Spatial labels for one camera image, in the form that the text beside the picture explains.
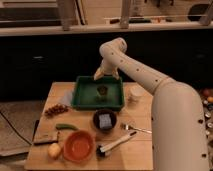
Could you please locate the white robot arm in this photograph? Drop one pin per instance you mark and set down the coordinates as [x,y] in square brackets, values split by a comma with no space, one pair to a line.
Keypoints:
[177,116]

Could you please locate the blue grey sponge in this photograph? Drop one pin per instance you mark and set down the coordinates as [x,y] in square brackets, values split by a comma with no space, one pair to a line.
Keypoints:
[105,121]

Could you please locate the green plastic tray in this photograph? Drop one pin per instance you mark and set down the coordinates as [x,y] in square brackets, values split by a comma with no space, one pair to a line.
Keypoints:
[86,96]

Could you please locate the green chili pepper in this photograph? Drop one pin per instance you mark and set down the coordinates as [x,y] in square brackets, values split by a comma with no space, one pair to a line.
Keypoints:
[65,126]

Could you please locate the clear plastic bag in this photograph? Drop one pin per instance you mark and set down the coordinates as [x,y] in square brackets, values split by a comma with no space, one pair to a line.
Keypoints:
[66,99]

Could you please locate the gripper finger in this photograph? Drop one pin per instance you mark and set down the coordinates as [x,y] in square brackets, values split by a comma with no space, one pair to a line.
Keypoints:
[98,74]
[115,74]

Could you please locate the dark bowl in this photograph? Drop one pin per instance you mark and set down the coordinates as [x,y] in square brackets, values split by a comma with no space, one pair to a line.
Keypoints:
[101,112]

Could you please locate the orange bowl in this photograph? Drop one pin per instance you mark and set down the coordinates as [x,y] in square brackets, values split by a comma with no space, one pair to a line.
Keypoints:
[79,146]

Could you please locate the white handled dish brush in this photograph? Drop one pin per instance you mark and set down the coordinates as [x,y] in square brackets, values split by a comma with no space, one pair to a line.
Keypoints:
[103,151]

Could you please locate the dark cup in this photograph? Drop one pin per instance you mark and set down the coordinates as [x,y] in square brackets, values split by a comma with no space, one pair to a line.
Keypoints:
[102,92]

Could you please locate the white cup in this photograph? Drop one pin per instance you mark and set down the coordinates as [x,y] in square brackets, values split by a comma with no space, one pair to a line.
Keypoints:
[135,93]

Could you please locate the brown grape bunch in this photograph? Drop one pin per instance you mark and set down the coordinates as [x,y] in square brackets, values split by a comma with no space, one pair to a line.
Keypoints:
[55,110]

